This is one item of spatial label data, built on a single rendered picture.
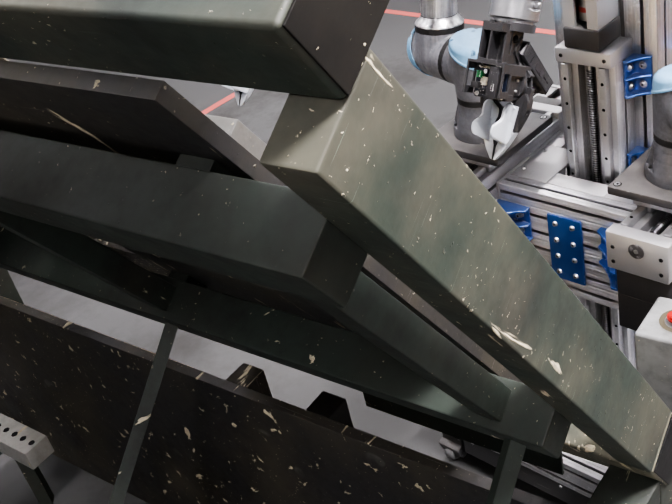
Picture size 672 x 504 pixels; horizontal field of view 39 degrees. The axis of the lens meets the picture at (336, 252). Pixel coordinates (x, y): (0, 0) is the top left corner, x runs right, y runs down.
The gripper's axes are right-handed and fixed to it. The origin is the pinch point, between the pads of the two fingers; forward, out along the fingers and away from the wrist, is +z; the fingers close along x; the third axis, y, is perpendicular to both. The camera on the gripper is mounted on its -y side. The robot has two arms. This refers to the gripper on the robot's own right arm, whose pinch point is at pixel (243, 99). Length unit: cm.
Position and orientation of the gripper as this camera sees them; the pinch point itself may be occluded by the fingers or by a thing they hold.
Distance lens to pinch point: 203.1
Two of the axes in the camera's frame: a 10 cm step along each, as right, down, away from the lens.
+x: 7.1, 2.6, -6.6
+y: -7.0, 0.9, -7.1
